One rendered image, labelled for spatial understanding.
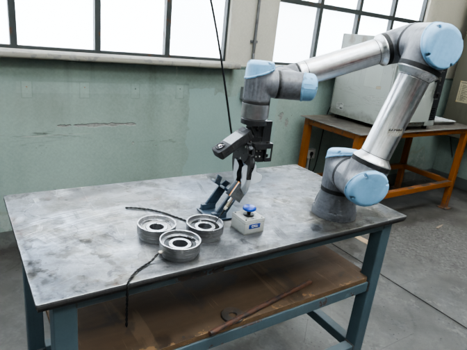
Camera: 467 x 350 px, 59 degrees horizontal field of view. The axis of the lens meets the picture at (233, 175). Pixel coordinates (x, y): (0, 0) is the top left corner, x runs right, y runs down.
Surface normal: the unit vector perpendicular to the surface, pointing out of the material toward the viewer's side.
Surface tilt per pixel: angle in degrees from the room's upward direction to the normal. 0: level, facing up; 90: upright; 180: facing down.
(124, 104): 90
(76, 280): 0
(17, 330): 0
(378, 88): 90
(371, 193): 97
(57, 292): 0
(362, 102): 90
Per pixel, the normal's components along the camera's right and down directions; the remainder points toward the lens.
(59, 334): 0.54, 0.32
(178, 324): 0.11, -0.94
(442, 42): 0.20, 0.22
